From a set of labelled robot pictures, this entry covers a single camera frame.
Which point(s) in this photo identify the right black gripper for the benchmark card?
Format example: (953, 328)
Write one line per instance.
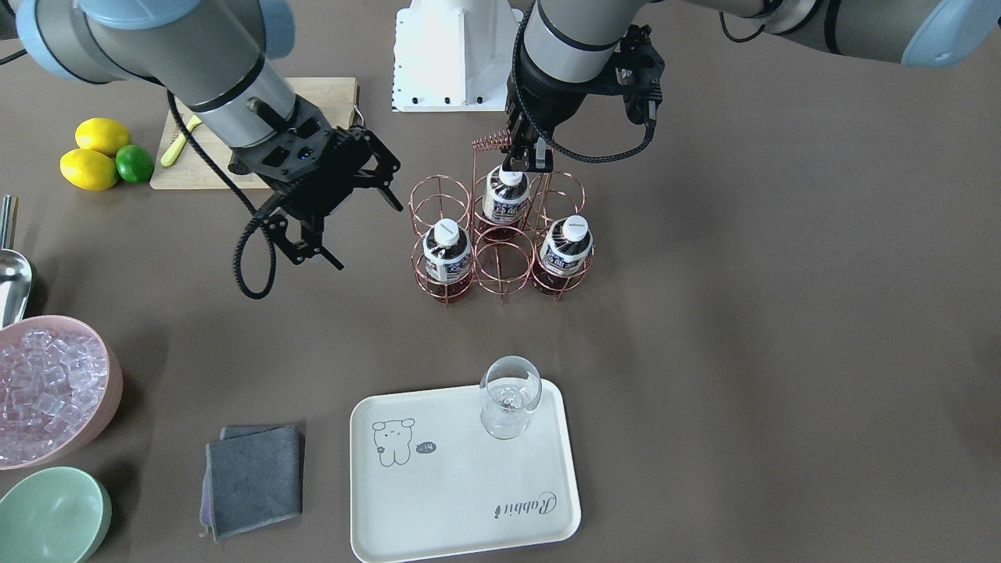
(342, 159)

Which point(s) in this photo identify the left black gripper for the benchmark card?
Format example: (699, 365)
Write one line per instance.
(547, 95)

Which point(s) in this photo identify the copper wire bottle basket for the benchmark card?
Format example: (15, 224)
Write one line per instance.
(502, 256)

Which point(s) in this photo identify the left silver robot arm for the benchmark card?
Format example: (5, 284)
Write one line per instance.
(750, 101)

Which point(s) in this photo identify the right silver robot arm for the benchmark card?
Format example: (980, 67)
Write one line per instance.
(215, 57)

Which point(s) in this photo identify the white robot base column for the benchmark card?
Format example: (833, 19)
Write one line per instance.
(453, 56)

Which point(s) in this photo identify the tea bottle white cap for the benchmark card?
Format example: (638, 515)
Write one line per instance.
(562, 254)

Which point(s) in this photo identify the yellow plastic knife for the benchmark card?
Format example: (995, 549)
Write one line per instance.
(171, 154)

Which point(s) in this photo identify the clear wine glass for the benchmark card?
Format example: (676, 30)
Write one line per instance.
(510, 393)

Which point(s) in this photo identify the green lime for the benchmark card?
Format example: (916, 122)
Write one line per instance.
(134, 164)

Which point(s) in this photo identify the yellow lemon far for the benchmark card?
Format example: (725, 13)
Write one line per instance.
(103, 135)

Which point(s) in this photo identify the yellow lemon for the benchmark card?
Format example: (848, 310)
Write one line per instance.
(103, 135)
(88, 169)

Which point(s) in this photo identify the white rabbit tray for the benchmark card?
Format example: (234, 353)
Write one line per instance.
(427, 481)

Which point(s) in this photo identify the grey folded cloth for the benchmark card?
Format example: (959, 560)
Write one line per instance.
(253, 478)

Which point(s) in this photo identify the yellow lemon near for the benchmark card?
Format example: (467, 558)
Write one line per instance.
(88, 169)

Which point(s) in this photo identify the pink bowl of ice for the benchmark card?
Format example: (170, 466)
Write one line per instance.
(61, 386)

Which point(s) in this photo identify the steel ice scoop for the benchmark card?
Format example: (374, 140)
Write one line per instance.
(16, 271)

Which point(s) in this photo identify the green empty bowl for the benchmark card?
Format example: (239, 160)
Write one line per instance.
(59, 514)

